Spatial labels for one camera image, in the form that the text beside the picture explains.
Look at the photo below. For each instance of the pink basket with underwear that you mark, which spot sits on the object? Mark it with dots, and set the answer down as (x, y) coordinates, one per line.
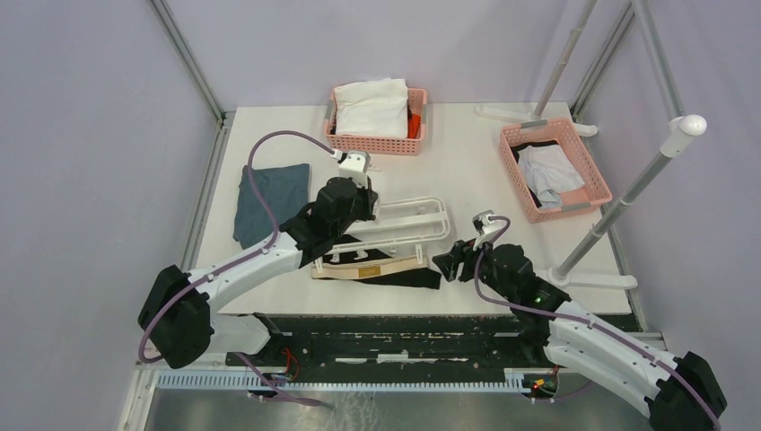
(588, 199)

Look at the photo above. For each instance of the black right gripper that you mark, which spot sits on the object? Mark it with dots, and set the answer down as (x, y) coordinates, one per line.
(460, 252)

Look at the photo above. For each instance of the black underwear beige waistband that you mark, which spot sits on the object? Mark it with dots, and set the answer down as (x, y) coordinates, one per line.
(408, 267)

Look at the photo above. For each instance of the light grey underwear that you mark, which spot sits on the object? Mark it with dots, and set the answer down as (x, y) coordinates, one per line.
(547, 172)

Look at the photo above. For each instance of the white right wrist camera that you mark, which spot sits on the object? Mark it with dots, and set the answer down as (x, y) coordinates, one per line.
(486, 228)

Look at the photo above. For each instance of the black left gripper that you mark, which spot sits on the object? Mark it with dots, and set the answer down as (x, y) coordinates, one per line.
(369, 197)

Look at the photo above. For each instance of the white clip hanger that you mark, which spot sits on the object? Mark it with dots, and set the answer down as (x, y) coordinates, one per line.
(398, 225)

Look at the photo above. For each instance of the metal drying rack stand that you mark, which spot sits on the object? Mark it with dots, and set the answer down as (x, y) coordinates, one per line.
(683, 129)

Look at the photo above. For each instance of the pink basket with white cloth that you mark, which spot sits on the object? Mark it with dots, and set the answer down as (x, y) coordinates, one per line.
(417, 104)

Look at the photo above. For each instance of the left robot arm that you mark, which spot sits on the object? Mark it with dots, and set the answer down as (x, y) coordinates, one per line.
(182, 318)

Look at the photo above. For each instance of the white crumpled cloth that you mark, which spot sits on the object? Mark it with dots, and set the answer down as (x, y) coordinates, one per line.
(372, 108)

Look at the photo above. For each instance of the folded blue-grey cloth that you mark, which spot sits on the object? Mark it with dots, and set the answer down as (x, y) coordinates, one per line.
(285, 189)

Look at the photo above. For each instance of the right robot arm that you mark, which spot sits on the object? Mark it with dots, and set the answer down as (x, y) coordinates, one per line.
(672, 392)

